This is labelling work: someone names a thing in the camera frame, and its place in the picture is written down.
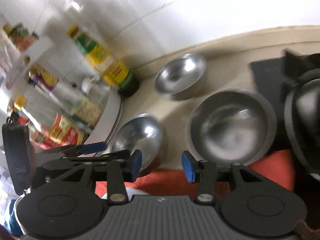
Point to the black gas stove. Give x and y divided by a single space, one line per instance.
291 84

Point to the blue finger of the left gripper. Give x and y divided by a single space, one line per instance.
92 148

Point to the purple label clear bottle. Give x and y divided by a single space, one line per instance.
72 101

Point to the white rotating condiment rack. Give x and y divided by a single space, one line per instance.
20 49

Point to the steel bowl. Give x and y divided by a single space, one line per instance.
146 133
182 78
232 126

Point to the green yellow label oil bottle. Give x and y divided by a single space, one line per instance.
111 70

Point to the floral plate near gripper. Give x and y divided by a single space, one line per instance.
123 194

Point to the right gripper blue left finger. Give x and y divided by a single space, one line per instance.
120 171

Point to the red cloth mat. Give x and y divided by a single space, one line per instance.
278 167

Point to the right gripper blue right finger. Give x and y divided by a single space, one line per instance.
202 172

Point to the yellow cap vinegar bottle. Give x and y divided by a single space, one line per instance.
53 125

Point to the steel bowl by wall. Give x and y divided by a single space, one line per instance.
182 78

